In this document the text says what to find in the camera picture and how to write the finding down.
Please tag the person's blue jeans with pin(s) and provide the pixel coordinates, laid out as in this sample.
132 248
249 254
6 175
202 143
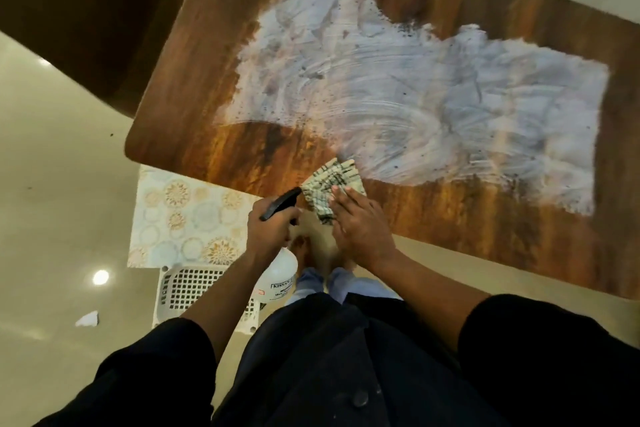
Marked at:
350 285

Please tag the checked cleaning cloth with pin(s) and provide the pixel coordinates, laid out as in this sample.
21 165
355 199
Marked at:
322 184

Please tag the white paper scrap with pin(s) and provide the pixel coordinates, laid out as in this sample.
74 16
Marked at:
87 319

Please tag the dark brown wooden chair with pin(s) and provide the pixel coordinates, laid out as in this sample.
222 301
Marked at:
85 11

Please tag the white plastic lattice basket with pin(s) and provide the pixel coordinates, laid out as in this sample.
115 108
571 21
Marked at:
185 289

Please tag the white spray bottle black trigger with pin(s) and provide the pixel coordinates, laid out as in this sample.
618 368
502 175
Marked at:
276 275

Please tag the person's right foot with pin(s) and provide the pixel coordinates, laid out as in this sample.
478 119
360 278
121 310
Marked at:
342 261

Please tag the person's right fingers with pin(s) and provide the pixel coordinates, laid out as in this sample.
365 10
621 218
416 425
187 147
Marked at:
347 204

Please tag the person's right hand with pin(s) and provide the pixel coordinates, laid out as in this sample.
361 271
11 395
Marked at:
364 234

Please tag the person's left forearm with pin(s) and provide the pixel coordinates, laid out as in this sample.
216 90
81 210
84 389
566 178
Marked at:
225 296

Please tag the floral patterned floor mat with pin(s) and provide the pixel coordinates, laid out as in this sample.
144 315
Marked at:
185 216

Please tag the person's left foot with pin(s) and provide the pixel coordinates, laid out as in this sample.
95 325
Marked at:
301 251

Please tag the person's black garment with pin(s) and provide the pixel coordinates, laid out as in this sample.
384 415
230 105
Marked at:
340 371

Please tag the white foam smear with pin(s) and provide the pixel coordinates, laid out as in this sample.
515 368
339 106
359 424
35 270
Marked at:
425 96

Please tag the person's right forearm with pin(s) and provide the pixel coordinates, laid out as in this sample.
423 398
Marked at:
427 294

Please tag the person's foot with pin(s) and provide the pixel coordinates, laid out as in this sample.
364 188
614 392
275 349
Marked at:
342 261
301 251

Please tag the person's left hand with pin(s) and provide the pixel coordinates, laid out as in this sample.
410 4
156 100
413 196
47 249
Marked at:
267 234

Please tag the person's left fingers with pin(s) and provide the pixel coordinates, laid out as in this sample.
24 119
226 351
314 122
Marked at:
291 215

